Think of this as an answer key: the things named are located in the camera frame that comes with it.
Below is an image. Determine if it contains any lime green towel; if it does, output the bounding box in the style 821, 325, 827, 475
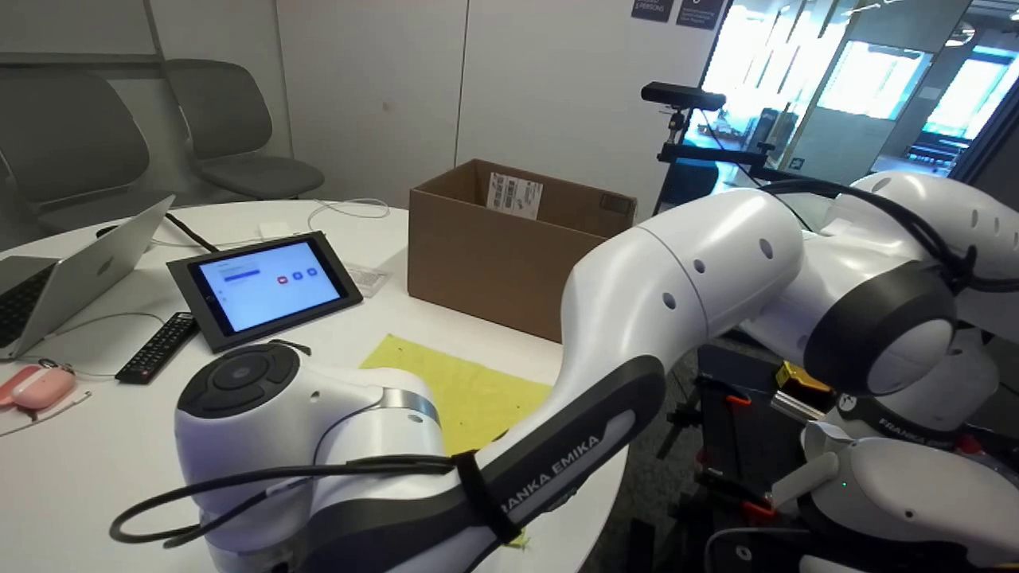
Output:
361, 330, 554, 550

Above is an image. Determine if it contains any brown cardboard box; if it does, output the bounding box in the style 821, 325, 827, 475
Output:
407, 156, 639, 343

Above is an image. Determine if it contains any black tablet with lit screen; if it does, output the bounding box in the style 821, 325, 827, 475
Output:
167, 229, 366, 357

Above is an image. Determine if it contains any yellow red emergency stop button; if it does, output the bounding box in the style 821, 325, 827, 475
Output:
778, 361, 840, 398

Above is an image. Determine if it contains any small grey lounge chair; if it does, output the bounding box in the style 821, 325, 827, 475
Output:
161, 59, 329, 202

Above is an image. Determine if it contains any black remote control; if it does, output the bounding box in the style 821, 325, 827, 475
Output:
110, 308, 203, 390

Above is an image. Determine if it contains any silver open laptop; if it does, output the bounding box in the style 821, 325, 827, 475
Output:
0, 192, 177, 362

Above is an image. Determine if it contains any large grey lounge chair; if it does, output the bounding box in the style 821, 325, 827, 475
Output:
0, 66, 154, 241

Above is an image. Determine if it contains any pink soft case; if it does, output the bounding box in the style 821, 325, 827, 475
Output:
0, 361, 81, 413

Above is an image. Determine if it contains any white table cable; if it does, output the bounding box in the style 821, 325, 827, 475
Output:
306, 194, 398, 224

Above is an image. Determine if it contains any black camera on stand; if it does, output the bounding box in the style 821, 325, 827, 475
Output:
639, 81, 772, 209

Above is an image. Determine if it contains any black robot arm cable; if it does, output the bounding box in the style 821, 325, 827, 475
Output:
109, 453, 503, 550

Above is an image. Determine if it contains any dark wall plaque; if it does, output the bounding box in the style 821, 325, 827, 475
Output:
676, 0, 728, 32
632, 0, 679, 25

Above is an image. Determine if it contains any black table cable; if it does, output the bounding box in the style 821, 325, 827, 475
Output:
92, 207, 223, 255

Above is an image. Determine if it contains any thin white charging cable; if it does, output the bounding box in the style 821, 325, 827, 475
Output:
56, 304, 177, 337

